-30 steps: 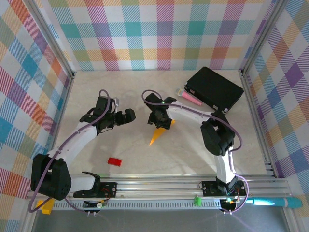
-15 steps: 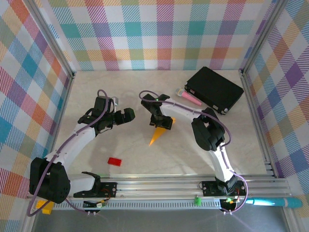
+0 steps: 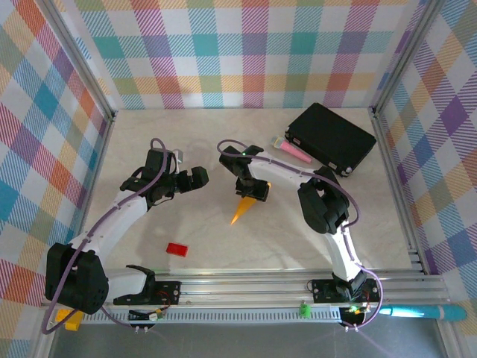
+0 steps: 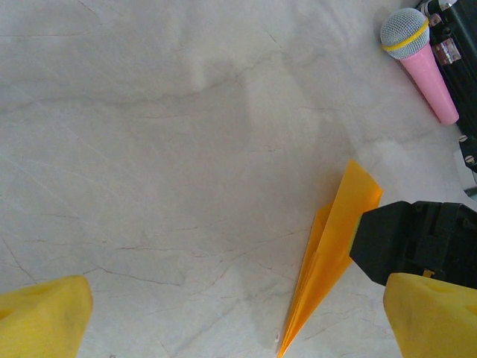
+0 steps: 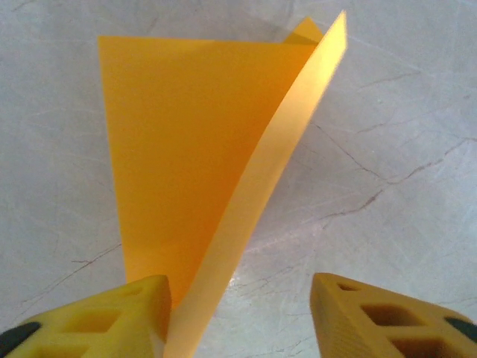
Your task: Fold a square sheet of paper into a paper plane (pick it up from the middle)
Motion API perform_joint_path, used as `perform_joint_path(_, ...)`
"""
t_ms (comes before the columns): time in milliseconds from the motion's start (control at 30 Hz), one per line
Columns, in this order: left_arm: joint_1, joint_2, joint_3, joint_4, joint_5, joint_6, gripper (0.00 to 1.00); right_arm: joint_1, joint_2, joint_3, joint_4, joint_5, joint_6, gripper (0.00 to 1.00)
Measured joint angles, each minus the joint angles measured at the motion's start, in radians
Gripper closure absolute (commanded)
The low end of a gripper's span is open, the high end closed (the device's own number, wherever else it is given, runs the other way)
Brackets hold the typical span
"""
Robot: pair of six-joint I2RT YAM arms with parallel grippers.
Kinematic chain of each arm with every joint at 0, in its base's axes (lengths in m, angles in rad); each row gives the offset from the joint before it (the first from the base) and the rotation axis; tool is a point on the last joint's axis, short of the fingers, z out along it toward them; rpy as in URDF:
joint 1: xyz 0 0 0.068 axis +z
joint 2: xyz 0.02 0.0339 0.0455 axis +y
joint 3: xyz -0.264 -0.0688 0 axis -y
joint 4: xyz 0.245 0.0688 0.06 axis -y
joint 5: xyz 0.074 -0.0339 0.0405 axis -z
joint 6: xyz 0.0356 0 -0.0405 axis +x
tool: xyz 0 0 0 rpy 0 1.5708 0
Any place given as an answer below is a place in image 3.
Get yellow toy brick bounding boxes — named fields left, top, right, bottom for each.
left=55, top=307, right=86, bottom=331

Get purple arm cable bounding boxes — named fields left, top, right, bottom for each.
left=40, top=137, right=168, bottom=336
left=216, top=139, right=385, bottom=331

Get grey slotted cable duct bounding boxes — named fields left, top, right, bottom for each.
left=80, top=310, right=344, bottom=324

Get red toy brick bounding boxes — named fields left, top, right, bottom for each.
left=165, top=242, right=190, bottom=258

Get pink toy microphone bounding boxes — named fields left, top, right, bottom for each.
left=271, top=135, right=312, bottom=164

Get teal marker pen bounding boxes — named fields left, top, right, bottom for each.
left=383, top=304, right=467, bottom=324

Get yellow-orange cloth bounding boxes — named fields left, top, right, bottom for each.
left=230, top=181, right=274, bottom=226

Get aluminium frame post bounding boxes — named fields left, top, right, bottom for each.
left=35, top=0, right=117, bottom=124
left=370, top=0, right=443, bottom=116

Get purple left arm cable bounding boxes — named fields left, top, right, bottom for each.
left=40, top=137, right=168, bottom=336

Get small circuit board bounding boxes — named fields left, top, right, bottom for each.
left=341, top=304, right=370, bottom=316
left=128, top=307, right=168, bottom=322

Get black hard case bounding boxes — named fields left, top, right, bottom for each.
left=283, top=103, right=377, bottom=177

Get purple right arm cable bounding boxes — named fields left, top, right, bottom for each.
left=216, top=139, right=385, bottom=331

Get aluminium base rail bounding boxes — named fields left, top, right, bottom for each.
left=40, top=274, right=452, bottom=310

